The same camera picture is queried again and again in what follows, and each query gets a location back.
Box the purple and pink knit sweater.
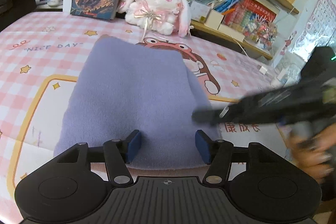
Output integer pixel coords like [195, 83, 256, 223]
[54, 36, 220, 170]

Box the person's right hand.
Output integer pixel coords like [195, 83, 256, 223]
[287, 123, 335, 184]

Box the white pink plush bunny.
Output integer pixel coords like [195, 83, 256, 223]
[117, 0, 191, 38]

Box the pink checkered cartoon tablecloth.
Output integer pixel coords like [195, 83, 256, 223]
[1, 12, 286, 223]

